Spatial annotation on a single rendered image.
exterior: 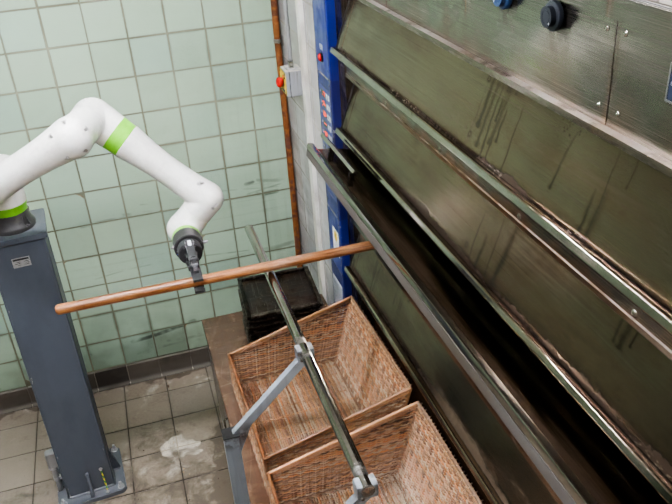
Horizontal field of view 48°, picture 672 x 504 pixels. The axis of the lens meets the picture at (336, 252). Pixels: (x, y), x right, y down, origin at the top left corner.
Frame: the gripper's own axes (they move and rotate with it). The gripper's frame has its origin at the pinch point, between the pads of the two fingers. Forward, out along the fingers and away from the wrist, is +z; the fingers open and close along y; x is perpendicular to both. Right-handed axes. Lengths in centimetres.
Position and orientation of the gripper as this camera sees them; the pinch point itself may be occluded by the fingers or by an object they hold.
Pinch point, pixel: (197, 280)
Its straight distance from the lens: 224.2
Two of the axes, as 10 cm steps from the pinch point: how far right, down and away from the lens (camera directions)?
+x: -9.6, 1.9, -2.2
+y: 0.6, 8.7, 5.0
